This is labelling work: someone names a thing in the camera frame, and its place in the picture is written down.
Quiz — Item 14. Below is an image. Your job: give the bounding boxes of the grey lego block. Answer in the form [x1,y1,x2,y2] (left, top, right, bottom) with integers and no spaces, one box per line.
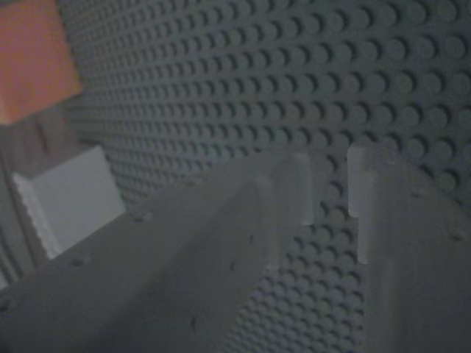
[13,145,128,260]

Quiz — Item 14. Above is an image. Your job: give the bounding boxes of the grey studded baseplate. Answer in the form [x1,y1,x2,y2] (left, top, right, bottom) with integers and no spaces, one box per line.
[57,0,471,353]

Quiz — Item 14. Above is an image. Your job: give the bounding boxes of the orange lego block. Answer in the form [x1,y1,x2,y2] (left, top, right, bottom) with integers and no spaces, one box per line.
[0,0,84,126]

